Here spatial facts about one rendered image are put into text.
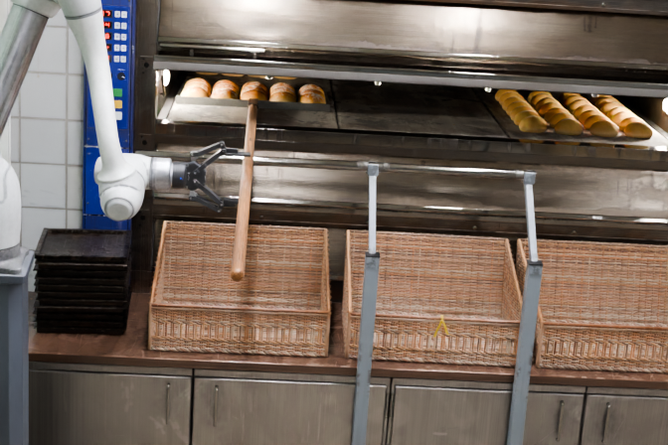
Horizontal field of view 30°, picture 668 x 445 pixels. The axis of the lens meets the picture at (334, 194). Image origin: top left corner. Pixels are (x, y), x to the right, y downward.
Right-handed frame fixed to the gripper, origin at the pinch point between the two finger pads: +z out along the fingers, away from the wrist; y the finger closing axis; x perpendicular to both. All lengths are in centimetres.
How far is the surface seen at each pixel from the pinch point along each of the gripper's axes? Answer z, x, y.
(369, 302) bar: 38, -7, 38
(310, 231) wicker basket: 22, -64, 35
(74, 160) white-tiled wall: -58, -68, 15
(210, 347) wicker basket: -9, -19, 59
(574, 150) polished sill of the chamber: 109, -67, 2
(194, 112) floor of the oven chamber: -20, -87, 1
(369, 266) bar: 37.1, -7.3, 26.8
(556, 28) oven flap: 98, -68, -38
